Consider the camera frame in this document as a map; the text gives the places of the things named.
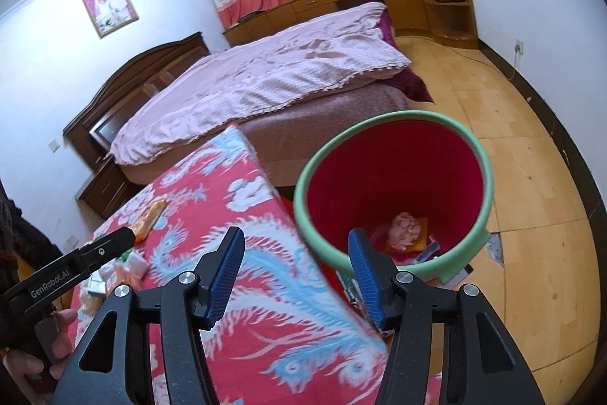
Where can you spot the red bin with green rim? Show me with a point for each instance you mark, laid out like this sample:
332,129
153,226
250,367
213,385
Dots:
418,162

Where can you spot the person's left hand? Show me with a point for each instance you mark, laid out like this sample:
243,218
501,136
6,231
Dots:
30,372

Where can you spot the trash inside bin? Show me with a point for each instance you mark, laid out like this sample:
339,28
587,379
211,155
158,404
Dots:
406,240

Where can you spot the wall outlet with cable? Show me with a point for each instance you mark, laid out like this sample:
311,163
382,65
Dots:
514,67

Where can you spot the orange snack packet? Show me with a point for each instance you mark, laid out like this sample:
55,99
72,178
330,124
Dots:
147,219

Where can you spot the framed wedding photo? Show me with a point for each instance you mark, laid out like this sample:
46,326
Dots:
109,16

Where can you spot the cream plastic bag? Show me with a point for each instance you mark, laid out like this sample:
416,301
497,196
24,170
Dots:
89,304

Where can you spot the white cloth sock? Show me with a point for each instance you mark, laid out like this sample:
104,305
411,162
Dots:
130,270

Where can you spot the red floral tablecloth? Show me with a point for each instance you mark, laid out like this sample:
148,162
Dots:
286,337

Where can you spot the long wooden low cabinet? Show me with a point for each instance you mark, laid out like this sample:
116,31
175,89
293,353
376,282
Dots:
408,17

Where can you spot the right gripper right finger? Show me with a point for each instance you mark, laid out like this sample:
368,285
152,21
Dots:
481,363

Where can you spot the white wall switch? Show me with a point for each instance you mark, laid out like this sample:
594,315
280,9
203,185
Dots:
54,146

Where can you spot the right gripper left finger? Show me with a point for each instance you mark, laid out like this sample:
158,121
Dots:
112,362

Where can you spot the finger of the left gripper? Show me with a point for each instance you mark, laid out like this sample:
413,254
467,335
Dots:
57,278

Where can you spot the wooden corner shelf unit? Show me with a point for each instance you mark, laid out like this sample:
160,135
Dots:
452,23

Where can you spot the silver foil wrapper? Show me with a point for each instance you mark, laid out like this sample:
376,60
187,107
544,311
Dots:
96,286

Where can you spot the bed with brown frame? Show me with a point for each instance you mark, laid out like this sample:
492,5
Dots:
287,139

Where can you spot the dark wooden headboard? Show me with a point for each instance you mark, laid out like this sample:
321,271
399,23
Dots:
94,128

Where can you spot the dark wooden nightstand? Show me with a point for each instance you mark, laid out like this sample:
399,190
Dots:
107,190

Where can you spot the pink checked bedspread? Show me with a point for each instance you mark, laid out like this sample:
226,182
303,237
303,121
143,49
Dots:
341,51

